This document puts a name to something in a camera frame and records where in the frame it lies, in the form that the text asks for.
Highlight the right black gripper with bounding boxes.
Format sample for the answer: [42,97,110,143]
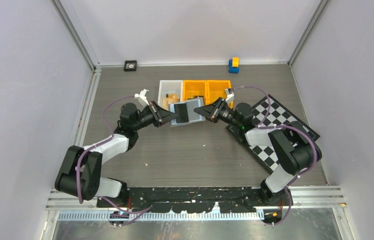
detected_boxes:
[194,97,242,129]

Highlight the dark card in holder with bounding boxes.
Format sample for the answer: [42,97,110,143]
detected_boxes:
[173,103,189,124]

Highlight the small black square device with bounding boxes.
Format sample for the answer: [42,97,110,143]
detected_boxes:
[123,60,138,72]

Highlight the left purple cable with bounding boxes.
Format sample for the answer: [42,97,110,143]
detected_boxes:
[75,95,153,228]

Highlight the wooden cards in white bin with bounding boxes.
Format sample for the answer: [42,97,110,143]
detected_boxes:
[161,93,180,111]

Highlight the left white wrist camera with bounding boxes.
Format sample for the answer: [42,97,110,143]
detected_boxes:
[134,89,149,107]

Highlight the blue yellow toy block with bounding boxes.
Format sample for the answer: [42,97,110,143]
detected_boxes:
[228,57,240,74]

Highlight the black white checkerboard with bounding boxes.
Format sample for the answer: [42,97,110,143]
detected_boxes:
[225,95,320,173]

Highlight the purple cable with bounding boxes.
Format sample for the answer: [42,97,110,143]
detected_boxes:
[75,95,153,228]
[231,86,319,228]

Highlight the orange plastic bin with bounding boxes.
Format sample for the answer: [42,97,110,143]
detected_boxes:
[205,79,232,105]
[182,79,210,104]

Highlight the middle orange plastic bin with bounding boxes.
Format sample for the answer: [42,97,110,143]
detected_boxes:
[182,79,210,104]

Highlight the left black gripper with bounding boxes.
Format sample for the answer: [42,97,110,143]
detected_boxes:
[132,101,178,132]

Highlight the right orange plastic bin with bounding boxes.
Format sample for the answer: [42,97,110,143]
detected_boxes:
[205,79,232,105]

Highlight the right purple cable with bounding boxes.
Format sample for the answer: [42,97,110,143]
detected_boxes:
[231,86,319,228]

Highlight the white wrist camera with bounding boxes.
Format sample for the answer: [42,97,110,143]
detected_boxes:
[134,89,149,107]
[224,87,235,104]

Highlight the slotted metal rail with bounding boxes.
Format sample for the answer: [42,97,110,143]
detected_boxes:
[57,209,265,222]

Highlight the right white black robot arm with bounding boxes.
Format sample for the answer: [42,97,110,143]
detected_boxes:
[194,97,322,205]

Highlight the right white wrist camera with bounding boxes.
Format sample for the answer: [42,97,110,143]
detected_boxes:
[224,87,235,104]

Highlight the white plastic bin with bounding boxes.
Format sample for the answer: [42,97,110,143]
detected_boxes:
[157,80,183,107]

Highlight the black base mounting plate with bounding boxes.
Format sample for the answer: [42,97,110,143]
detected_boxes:
[110,186,289,214]

